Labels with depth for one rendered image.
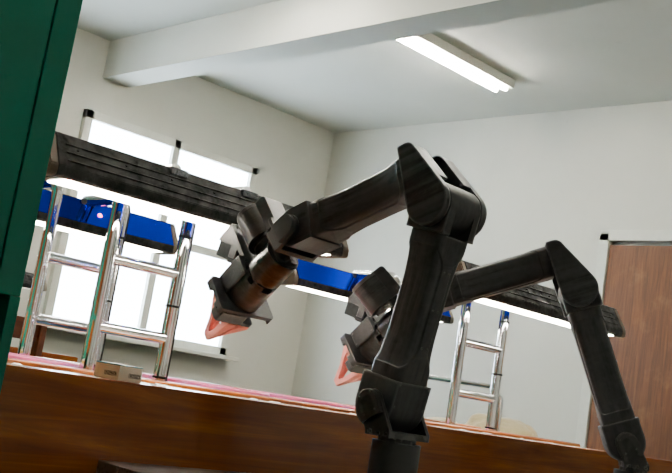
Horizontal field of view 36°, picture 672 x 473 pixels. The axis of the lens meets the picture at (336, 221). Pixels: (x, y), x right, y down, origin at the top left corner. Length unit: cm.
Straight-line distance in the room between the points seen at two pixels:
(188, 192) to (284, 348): 693
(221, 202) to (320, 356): 680
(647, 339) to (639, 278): 40
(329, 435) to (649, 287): 535
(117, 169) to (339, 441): 54
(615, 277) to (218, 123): 328
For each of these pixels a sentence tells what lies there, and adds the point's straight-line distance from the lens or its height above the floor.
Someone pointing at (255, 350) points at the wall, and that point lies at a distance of 840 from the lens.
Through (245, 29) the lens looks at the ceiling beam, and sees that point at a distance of 636.
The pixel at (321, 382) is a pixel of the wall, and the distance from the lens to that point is 846.
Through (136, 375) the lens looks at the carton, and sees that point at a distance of 134.
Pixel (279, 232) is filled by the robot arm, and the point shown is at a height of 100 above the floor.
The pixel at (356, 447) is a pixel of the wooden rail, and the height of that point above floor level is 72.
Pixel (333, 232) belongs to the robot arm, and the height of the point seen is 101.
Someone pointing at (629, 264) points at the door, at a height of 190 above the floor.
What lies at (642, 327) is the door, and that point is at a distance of 674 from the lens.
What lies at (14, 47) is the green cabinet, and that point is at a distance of 119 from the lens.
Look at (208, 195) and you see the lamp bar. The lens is 173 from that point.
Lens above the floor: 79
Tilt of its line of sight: 9 degrees up
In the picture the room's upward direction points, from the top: 9 degrees clockwise
